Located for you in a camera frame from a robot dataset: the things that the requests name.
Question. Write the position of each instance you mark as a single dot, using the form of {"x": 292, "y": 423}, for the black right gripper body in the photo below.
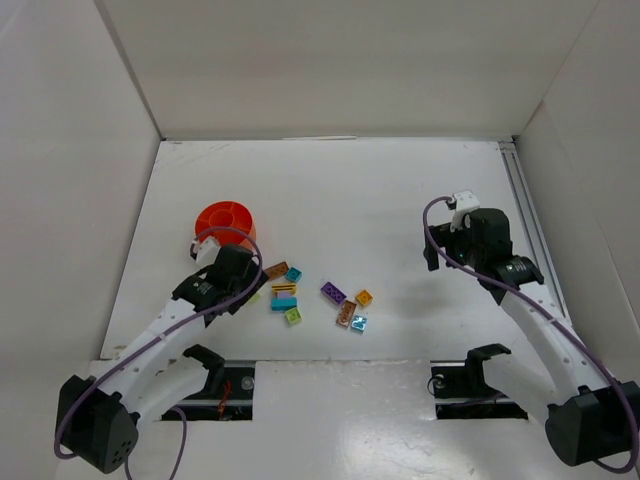
{"x": 439, "y": 240}

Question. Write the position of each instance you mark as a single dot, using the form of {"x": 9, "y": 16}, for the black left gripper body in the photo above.
{"x": 245, "y": 279}

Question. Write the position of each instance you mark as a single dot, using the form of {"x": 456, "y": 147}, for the small teal lego brick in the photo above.
{"x": 293, "y": 275}

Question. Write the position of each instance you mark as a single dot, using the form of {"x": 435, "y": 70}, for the lime green lego brick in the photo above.
{"x": 293, "y": 316}

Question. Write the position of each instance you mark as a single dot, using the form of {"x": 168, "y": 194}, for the light blue lego brick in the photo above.
{"x": 359, "y": 324}

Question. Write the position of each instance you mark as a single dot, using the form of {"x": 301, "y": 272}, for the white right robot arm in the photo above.
{"x": 587, "y": 414}

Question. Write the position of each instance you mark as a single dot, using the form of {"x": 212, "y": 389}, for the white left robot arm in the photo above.
{"x": 99, "y": 419}

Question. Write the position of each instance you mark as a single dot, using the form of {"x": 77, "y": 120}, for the brown lego plate upper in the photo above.
{"x": 277, "y": 271}

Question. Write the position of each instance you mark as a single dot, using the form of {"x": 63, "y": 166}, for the brown lego plate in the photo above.
{"x": 277, "y": 271}
{"x": 346, "y": 314}

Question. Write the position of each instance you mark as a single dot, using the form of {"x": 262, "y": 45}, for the orange round divided container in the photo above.
{"x": 226, "y": 222}

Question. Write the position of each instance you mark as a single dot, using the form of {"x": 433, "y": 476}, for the yellow black striped lego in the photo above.
{"x": 290, "y": 288}

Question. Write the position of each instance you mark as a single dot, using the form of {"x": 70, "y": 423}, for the long teal lego brick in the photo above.
{"x": 283, "y": 304}

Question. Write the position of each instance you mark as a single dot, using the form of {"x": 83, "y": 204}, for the orange yellow lego brick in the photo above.
{"x": 364, "y": 298}

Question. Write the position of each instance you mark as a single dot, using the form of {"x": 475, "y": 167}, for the purple lego plate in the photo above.
{"x": 333, "y": 293}

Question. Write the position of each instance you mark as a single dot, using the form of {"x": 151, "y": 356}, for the brown lego plate lower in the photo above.
{"x": 346, "y": 314}

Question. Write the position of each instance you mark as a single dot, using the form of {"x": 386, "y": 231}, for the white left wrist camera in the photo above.
{"x": 204, "y": 252}

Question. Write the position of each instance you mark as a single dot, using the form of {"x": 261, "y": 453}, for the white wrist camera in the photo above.
{"x": 465, "y": 205}
{"x": 204, "y": 252}

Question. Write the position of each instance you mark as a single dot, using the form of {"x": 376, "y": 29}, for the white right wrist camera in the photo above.
{"x": 465, "y": 205}

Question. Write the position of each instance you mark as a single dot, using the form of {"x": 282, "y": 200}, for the aluminium rail right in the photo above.
{"x": 540, "y": 253}

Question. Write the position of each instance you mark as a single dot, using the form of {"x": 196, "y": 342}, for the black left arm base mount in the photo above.
{"x": 227, "y": 394}

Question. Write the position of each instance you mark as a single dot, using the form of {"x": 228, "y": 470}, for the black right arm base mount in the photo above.
{"x": 461, "y": 393}

